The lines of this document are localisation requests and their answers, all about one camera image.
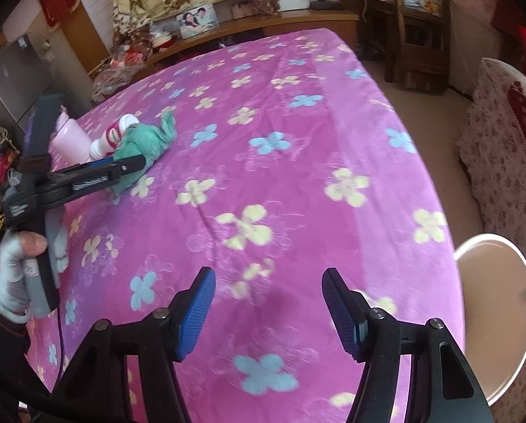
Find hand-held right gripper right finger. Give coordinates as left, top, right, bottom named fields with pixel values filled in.
left=322, top=268, right=493, bottom=423

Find green towel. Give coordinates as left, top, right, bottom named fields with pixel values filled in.
left=106, top=112, right=176, bottom=195

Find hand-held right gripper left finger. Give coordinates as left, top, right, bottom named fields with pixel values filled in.
left=51, top=266, right=217, bottom=423

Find dark wooden chair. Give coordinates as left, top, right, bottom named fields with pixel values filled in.
left=364, top=0, right=451, bottom=94

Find pink water bottle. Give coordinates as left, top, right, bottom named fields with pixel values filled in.
left=51, top=106, right=92, bottom=164

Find beige round waste bin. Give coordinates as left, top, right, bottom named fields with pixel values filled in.
left=453, top=233, right=526, bottom=407

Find wooden cabinet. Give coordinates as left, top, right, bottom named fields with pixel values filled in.
left=91, top=9, right=361, bottom=82

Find grey refrigerator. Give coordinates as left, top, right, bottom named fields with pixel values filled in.
left=0, top=35, right=57, bottom=129

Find person's left hand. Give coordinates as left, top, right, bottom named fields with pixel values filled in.
left=0, top=217, right=70, bottom=323

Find framed couple photo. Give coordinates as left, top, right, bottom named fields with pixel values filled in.
left=177, top=4, right=219, bottom=39

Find person's left forearm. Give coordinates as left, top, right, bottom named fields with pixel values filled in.
left=0, top=273, right=36, bottom=388

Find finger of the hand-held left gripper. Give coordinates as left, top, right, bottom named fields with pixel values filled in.
left=47, top=174, right=123, bottom=206
left=68, top=155, right=147, bottom=182

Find floral covered sofa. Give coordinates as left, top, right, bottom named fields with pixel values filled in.
left=456, top=57, right=526, bottom=410

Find white bottle with red label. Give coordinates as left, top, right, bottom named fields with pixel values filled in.
left=90, top=115, right=141, bottom=159

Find red and white bowl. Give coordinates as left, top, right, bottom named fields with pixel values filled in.
left=150, top=31, right=176, bottom=50

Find clear plastic bags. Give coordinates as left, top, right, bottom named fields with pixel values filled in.
left=93, top=67, right=137, bottom=98

